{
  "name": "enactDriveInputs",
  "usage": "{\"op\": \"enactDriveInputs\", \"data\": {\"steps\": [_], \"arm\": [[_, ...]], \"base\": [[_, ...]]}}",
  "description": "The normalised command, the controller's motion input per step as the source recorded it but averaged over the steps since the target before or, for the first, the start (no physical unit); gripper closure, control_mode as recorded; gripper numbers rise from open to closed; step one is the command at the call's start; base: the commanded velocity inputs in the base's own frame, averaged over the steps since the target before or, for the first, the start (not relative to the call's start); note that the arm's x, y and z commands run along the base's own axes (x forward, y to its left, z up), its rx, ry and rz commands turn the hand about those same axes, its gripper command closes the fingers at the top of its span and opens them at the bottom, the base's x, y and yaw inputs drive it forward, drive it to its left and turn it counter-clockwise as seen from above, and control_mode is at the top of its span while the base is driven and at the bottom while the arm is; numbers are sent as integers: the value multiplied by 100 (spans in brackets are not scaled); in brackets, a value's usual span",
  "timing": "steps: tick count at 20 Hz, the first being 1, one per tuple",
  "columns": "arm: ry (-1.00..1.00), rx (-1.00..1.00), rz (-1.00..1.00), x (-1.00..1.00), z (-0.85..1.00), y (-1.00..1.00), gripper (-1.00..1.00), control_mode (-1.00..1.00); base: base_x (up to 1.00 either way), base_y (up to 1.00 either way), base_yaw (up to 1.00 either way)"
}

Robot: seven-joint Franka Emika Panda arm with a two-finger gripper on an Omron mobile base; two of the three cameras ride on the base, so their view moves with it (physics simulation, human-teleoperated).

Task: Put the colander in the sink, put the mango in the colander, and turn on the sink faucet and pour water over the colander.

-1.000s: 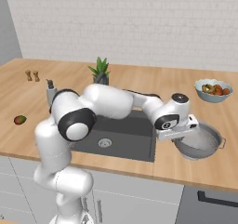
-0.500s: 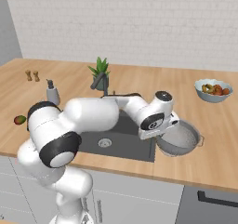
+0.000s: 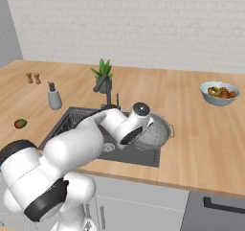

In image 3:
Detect red fruit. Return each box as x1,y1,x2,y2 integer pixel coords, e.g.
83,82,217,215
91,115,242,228
219,86,231,99

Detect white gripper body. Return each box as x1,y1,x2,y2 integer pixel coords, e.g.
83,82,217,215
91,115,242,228
146,115,155,129

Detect silver metal colander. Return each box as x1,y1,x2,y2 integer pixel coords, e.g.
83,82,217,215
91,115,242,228
132,112,176,151

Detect green potted plant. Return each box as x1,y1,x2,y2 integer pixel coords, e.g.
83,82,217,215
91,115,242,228
90,58,115,95

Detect pale blue fruit bowl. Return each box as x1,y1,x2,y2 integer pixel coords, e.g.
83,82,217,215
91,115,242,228
199,81,241,107

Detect black dishwasher handle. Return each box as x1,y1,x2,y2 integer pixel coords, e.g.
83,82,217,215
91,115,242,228
202,196,245,216

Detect dark grey sink faucet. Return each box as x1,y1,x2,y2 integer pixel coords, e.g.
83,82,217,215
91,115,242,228
92,74,123,113

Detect yellow green fruit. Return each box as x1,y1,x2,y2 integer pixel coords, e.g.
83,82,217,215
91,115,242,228
207,86,222,98

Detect grey soap dispenser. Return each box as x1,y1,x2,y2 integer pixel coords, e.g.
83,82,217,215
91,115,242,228
47,81,63,111

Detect dark grey sink basin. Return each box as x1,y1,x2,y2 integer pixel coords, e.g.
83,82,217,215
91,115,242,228
37,105,162,169

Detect grey drawer front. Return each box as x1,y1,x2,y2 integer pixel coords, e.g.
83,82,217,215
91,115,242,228
93,174,191,212

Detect grey cupboard door handle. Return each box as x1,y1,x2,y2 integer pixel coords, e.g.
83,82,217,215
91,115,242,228
99,205,107,231

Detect grey dishwasher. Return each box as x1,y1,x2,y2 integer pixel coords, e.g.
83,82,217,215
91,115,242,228
179,190,245,231

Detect red green mango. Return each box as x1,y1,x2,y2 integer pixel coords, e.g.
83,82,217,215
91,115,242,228
13,118,28,129

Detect grey cupboard door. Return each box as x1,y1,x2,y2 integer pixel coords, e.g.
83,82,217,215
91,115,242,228
95,195,189,231

